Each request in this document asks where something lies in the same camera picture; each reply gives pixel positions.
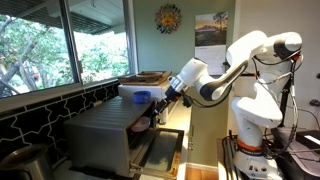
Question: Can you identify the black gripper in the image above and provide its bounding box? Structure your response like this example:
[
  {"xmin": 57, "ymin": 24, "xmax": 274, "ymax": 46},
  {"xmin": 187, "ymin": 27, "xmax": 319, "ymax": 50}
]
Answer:
[{"xmin": 150, "ymin": 85, "xmax": 183, "ymax": 119}]

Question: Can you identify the blue plastic bowl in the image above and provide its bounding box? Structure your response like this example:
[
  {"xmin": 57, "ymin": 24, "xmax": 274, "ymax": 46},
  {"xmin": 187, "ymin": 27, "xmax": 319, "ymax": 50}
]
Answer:
[{"xmin": 132, "ymin": 90, "xmax": 152, "ymax": 105}]

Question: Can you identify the purple plastic bowl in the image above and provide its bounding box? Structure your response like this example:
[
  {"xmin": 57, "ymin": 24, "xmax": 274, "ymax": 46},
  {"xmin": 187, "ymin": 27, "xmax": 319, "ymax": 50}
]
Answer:
[{"xmin": 130, "ymin": 115, "xmax": 152, "ymax": 133}]

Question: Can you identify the white microwave oven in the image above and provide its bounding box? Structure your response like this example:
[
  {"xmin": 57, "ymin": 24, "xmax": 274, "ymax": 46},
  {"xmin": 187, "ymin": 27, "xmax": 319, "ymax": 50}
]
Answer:
[{"xmin": 117, "ymin": 79, "xmax": 180, "ymax": 125}]

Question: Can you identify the dark wooden bowl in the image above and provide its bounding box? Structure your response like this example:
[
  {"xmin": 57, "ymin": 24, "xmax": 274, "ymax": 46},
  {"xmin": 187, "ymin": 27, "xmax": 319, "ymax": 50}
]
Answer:
[{"xmin": 135, "ymin": 71, "xmax": 164, "ymax": 80}]

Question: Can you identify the light wooden tray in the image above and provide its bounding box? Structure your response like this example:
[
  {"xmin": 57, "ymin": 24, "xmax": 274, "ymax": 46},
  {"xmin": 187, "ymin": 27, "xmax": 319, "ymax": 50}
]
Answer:
[{"xmin": 118, "ymin": 70, "xmax": 173, "ymax": 87}]

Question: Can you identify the black silver toaster oven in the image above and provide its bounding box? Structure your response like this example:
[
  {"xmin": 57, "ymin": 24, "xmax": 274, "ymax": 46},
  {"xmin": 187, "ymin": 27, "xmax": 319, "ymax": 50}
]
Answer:
[{"xmin": 63, "ymin": 95, "xmax": 185, "ymax": 180}]

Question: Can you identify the white paper sheet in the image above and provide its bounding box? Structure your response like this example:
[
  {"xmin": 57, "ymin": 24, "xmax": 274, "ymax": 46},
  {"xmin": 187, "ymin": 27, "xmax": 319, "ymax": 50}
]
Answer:
[{"xmin": 194, "ymin": 11, "xmax": 230, "ymax": 76}]

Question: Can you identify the black vertical pole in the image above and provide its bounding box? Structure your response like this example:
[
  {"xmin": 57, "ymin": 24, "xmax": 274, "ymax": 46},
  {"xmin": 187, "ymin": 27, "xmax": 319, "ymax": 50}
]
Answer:
[{"xmin": 277, "ymin": 59, "xmax": 297, "ymax": 128}]

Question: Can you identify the metal pot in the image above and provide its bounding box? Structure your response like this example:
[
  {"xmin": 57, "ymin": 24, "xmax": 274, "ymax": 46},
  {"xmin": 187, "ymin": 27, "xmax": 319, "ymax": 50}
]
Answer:
[{"xmin": 0, "ymin": 143, "xmax": 56, "ymax": 180}]

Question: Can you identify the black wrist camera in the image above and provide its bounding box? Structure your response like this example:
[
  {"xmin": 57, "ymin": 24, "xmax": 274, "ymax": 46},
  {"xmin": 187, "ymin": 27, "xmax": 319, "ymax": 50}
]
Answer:
[{"xmin": 181, "ymin": 93, "xmax": 193, "ymax": 109}]

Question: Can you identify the black base cable bundle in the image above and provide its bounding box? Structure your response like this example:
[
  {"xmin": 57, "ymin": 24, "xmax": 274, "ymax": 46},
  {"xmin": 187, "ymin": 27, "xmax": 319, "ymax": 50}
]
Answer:
[{"xmin": 221, "ymin": 134, "xmax": 242, "ymax": 180}]

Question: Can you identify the colourful sun wall decoration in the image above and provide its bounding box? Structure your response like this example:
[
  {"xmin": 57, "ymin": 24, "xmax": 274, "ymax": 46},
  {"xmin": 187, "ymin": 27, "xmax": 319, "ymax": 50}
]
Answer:
[{"xmin": 154, "ymin": 3, "xmax": 183, "ymax": 35}]

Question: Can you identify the grey window frame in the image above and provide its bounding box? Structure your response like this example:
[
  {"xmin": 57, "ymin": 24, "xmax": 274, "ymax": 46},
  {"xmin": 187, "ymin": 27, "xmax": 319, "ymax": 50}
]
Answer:
[{"xmin": 0, "ymin": 0, "xmax": 139, "ymax": 113}]

